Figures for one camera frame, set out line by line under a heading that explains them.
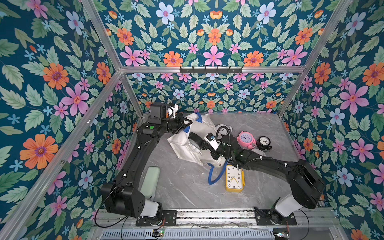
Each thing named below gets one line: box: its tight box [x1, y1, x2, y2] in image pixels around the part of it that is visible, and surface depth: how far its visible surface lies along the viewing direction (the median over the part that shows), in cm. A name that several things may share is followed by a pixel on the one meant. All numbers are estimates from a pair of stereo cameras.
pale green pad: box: [140, 166, 161, 199], surface depth 84 cm
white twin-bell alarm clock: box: [215, 124, 233, 139], surface depth 68 cm
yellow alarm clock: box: [225, 164, 246, 193], surface depth 85 cm
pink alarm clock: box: [237, 131, 257, 150], surface depth 103 cm
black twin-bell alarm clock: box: [256, 136, 272, 152], surface depth 100 cm
